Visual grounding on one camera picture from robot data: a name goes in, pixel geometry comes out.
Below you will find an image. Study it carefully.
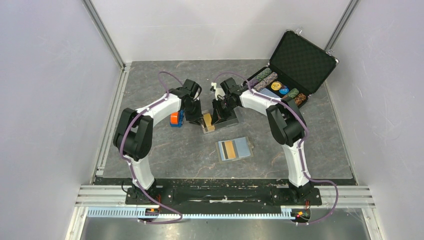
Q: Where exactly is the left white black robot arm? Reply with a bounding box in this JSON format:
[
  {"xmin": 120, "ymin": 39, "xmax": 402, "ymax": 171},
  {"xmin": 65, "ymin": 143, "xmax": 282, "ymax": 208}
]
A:
[{"xmin": 112, "ymin": 79, "xmax": 203, "ymax": 204}]

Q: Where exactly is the orange blue small object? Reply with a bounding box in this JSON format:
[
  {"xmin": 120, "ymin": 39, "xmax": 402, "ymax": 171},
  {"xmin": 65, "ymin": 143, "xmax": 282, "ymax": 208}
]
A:
[{"xmin": 169, "ymin": 110, "xmax": 184, "ymax": 128}]

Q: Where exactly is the black poker chip case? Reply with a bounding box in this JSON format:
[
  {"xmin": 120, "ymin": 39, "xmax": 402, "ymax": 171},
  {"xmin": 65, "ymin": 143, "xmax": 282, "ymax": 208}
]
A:
[{"xmin": 247, "ymin": 29, "xmax": 339, "ymax": 107}]

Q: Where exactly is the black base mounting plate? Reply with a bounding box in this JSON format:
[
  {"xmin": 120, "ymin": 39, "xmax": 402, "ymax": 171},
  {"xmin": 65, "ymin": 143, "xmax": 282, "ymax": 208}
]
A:
[{"xmin": 125, "ymin": 178, "xmax": 323, "ymax": 214}]

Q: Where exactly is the purple poker chip row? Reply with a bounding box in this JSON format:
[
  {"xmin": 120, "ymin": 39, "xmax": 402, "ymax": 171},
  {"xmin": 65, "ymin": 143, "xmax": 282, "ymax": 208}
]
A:
[{"xmin": 249, "ymin": 72, "xmax": 278, "ymax": 93}]

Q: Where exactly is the blue dealer chip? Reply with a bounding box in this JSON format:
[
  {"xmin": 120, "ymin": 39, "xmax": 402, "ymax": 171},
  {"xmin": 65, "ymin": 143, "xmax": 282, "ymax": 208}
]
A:
[{"xmin": 278, "ymin": 87, "xmax": 290, "ymax": 96}]

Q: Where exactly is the green poker chip row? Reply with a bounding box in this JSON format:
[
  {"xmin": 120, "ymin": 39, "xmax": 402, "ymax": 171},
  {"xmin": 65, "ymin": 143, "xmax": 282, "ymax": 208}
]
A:
[{"xmin": 254, "ymin": 67, "xmax": 272, "ymax": 82}]

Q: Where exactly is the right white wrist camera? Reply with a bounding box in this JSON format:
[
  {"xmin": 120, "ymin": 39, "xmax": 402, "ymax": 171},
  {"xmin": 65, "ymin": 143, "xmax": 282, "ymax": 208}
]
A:
[{"xmin": 210, "ymin": 82, "xmax": 226, "ymax": 101}]

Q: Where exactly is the yellow dealer chip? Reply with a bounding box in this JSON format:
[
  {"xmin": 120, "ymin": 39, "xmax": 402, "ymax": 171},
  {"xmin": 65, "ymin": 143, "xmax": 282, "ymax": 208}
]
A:
[{"xmin": 270, "ymin": 81, "xmax": 283, "ymax": 91}]

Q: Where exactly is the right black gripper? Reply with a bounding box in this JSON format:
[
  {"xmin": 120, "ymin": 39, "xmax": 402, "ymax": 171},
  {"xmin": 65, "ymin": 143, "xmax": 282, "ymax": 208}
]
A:
[{"xmin": 212, "ymin": 97, "xmax": 237, "ymax": 125}]

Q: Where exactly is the orange striped credit card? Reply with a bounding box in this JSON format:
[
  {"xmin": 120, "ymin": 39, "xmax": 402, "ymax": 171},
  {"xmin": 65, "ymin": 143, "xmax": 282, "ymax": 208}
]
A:
[{"xmin": 221, "ymin": 140, "xmax": 237, "ymax": 161}]

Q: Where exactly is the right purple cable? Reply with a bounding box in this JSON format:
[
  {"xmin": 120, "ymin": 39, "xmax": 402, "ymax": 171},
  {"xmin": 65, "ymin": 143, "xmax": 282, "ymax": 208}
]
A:
[{"xmin": 211, "ymin": 71, "xmax": 339, "ymax": 226}]

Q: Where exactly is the purple cable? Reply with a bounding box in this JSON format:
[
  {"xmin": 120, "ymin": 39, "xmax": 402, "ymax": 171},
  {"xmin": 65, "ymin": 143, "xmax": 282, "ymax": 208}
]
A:
[
  {"xmin": 118, "ymin": 71, "xmax": 185, "ymax": 225},
  {"xmin": 211, "ymin": 71, "xmax": 339, "ymax": 226}
]

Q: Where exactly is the aluminium frame rail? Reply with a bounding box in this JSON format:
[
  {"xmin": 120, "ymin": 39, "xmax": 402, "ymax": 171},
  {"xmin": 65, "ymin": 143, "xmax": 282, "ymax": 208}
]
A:
[{"xmin": 60, "ymin": 0, "xmax": 126, "ymax": 238}]

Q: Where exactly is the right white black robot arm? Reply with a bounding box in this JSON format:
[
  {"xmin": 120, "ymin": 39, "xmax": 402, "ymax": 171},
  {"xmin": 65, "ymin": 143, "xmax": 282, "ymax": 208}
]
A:
[{"xmin": 210, "ymin": 77, "xmax": 314, "ymax": 204}]

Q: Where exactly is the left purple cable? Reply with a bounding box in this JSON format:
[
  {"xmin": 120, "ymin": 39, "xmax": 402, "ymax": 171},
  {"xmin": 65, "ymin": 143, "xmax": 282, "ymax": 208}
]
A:
[{"xmin": 118, "ymin": 71, "xmax": 185, "ymax": 225}]

